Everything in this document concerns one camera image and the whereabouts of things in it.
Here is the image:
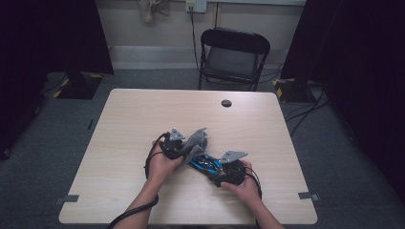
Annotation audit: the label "black curtain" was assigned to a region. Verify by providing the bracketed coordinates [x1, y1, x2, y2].
[0, 0, 115, 160]
[281, 0, 405, 204]

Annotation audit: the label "black folding chair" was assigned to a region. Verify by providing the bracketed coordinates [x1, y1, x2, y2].
[198, 27, 271, 93]

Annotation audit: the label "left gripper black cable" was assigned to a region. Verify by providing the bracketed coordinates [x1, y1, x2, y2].
[107, 132, 169, 229]

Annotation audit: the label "grey tape strip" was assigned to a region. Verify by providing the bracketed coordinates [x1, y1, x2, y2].
[53, 194, 80, 205]
[298, 191, 321, 202]

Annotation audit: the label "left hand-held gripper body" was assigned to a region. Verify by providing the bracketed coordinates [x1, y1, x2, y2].
[159, 128, 186, 160]

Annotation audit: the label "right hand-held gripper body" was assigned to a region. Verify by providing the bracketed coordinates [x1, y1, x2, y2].
[216, 150, 248, 188]

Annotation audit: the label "white wall socket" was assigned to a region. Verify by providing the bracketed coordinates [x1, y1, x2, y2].
[185, 0, 208, 13]

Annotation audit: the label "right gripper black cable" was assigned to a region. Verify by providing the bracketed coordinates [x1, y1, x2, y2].
[244, 165, 264, 202]

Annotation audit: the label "person's left hand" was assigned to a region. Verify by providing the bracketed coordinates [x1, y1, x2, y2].
[146, 141, 185, 185]

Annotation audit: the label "blue toy car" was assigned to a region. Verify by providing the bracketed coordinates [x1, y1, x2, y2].
[189, 153, 224, 177]

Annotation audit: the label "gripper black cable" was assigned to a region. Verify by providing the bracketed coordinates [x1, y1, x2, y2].
[244, 165, 264, 202]
[107, 132, 169, 229]

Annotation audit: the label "thin dark wall pipe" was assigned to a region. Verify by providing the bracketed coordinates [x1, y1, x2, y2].
[213, 2, 221, 29]

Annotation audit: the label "person's right hand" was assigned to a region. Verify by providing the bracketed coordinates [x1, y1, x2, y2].
[221, 161, 262, 206]

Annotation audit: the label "black stand base yellow tape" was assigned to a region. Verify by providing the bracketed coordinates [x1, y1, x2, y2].
[53, 72, 104, 100]
[272, 77, 317, 104]

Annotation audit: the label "black socket cable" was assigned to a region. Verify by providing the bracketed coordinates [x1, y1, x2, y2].
[189, 6, 203, 73]

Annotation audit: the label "black floor cables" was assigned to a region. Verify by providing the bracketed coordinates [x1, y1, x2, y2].
[284, 85, 331, 137]

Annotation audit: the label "grey cloth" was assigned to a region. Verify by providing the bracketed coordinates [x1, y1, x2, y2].
[181, 127, 209, 168]

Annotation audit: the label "beige hanging cloth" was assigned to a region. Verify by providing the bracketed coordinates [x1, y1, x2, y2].
[137, 0, 171, 24]

